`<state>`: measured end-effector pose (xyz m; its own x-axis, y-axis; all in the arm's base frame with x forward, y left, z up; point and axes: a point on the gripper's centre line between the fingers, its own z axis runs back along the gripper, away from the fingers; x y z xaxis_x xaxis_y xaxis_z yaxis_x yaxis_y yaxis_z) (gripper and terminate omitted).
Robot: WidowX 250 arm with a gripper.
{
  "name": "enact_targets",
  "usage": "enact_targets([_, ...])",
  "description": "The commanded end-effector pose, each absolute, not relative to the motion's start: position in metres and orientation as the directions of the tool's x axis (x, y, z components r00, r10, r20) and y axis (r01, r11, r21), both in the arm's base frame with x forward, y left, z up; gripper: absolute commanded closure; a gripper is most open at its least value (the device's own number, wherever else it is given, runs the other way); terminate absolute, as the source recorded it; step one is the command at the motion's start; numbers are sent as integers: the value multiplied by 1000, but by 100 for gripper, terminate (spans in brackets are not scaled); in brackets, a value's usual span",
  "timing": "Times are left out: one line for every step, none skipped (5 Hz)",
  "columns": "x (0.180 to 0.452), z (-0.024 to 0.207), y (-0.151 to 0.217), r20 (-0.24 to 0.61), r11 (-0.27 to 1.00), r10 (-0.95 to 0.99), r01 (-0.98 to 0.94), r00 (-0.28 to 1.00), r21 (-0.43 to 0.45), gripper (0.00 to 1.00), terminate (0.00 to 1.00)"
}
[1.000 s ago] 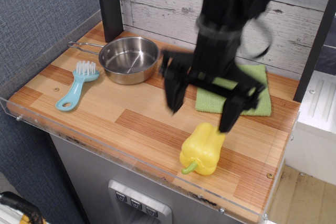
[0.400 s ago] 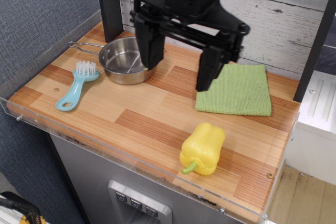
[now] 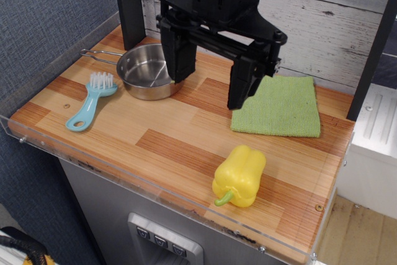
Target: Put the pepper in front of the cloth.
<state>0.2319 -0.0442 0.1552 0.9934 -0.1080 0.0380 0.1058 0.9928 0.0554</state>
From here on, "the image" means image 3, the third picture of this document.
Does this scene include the clear acrylic table guard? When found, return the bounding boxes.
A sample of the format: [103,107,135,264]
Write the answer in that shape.
[0,13,356,265]

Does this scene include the black vertical post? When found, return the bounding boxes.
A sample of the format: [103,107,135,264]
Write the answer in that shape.
[346,0,396,121]
[117,0,146,50]

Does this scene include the yellow and black object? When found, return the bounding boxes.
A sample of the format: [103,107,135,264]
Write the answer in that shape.
[1,235,56,264]

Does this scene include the small steel pan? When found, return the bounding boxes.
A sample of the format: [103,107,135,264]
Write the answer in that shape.
[79,43,184,101]

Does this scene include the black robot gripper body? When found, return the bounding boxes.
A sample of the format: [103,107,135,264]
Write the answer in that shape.
[156,0,287,74]

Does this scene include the yellow toy bell pepper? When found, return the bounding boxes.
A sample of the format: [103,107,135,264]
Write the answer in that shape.
[212,145,266,207]

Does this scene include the light blue dish brush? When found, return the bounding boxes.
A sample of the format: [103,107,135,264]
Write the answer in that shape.
[65,72,118,132]

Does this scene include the black vertical post right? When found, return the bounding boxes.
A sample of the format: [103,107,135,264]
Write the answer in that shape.
[346,0,396,121]

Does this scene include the white appliance on right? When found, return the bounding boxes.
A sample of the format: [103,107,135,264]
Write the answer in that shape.
[336,84,396,218]

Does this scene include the grey metal cabinet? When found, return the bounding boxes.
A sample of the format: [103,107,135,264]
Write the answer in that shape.
[61,160,282,264]

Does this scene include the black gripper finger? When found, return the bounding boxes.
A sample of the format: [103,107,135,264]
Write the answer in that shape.
[159,18,197,83]
[227,56,273,110]

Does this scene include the black vertical post left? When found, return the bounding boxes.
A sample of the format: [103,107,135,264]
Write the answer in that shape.
[117,0,146,50]

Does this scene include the green towel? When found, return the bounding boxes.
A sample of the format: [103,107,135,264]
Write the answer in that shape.
[230,75,321,138]

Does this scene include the silver button panel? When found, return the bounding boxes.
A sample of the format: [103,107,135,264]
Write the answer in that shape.
[128,212,204,264]

